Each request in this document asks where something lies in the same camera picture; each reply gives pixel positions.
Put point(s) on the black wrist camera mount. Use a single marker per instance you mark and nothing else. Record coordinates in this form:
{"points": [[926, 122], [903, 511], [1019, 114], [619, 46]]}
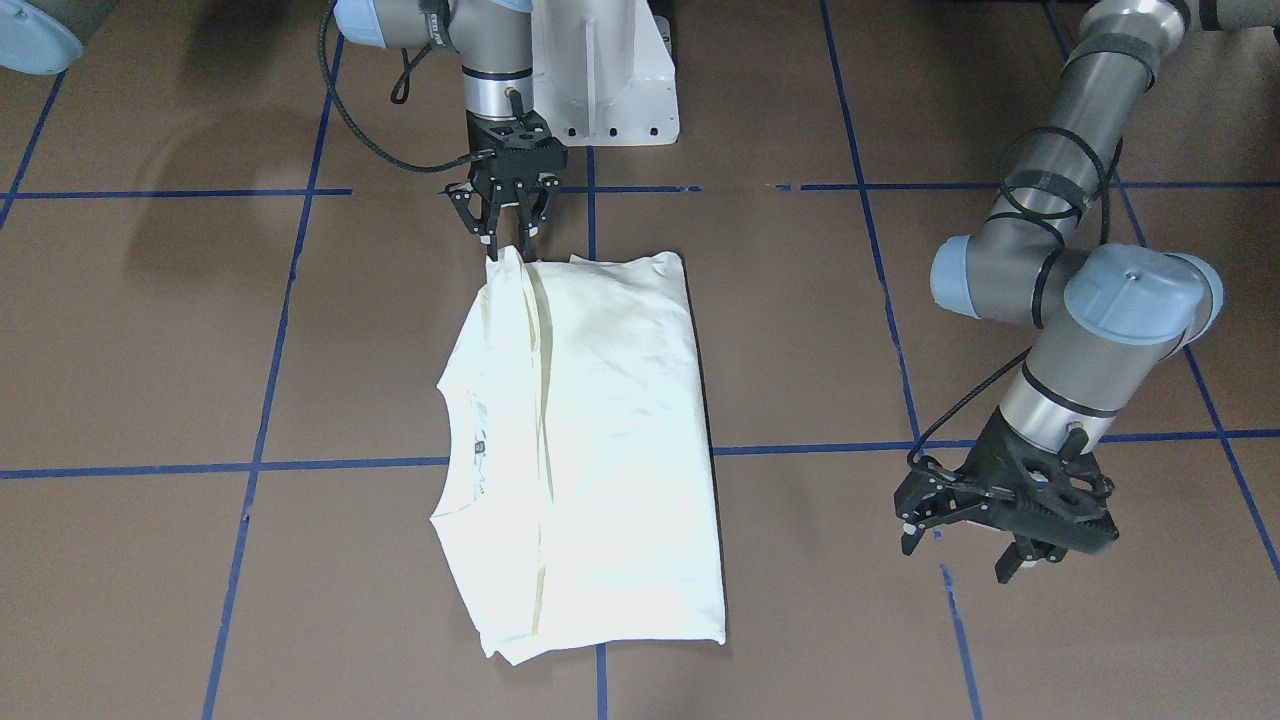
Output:
{"points": [[512, 150], [1043, 505]]}

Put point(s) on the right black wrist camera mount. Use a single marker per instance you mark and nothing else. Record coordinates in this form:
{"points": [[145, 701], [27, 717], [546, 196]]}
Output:
{"points": [[512, 150]]}

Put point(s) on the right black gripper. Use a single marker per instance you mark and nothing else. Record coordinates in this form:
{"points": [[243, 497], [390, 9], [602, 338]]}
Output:
{"points": [[503, 192]]}

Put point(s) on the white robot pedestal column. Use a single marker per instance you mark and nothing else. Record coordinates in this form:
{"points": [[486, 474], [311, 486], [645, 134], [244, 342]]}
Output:
{"points": [[605, 72]]}

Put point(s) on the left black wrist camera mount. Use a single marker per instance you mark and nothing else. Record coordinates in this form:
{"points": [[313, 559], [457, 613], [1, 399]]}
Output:
{"points": [[1043, 505]]}

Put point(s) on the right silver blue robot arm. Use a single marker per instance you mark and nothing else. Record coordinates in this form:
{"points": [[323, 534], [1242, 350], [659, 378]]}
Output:
{"points": [[493, 40]]}

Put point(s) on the cream cat print shirt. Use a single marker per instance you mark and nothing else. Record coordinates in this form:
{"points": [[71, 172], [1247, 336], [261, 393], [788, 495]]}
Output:
{"points": [[579, 504]]}

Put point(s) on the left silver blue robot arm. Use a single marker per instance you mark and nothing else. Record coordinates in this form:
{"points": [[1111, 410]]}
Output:
{"points": [[1106, 316]]}

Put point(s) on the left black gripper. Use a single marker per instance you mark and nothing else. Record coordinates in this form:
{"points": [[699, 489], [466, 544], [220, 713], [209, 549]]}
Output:
{"points": [[951, 497]]}

